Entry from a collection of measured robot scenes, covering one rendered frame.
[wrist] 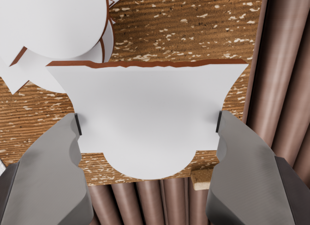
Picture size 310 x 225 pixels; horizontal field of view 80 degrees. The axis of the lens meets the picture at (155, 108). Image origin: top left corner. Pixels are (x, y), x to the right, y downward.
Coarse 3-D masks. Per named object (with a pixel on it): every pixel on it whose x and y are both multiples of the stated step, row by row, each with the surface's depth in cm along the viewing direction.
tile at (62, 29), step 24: (0, 0) 12; (24, 0) 12; (48, 0) 12; (72, 0) 12; (96, 0) 12; (0, 24) 12; (24, 24) 12; (48, 24) 12; (72, 24) 13; (96, 24) 13; (0, 48) 13; (24, 48) 14; (48, 48) 13; (72, 48) 13
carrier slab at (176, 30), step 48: (144, 0) 18; (192, 0) 18; (240, 0) 18; (144, 48) 20; (192, 48) 20; (240, 48) 21; (0, 96) 22; (48, 96) 23; (240, 96) 24; (0, 144) 26
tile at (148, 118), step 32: (64, 64) 11; (96, 64) 11; (128, 64) 11; (160, 64) 11; (192, 64) 11; (224, 64) 11; (96, 96) 12; (128, 96) 12; (160, 96) 12; (192, 96) 12; (224, 96) 12; (96, 128) 13; (128, 128) 13; (160, 128) 13; (192, 128) 13; (128, 160) 15; (160, 160) 15
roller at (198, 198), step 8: (192, 184) 35; (192, 192) 36; (200, 192) 35; (192, 200) 38; (200, 200) 37; (192, 208) 39; (200, 208) 38; (192, 216) 40; (200, 216) 39; (192, 224) 42; (200, 224) 41
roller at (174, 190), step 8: (168, 184) 34; (176, 184) 34; (184, 184) 36; (168, 192) 36; (176, 192) 35; (184, 192) 37; (168, 200) 37; (176, 200) 36; (184, 200) 38; (168, 208) 39; (176, 208) 38; (184, 208) 39; (168, 216) 41; (176, 216) 39; (184, 216) 40; (168, 224) 43; (176, 224) 41; (184, 224) 42
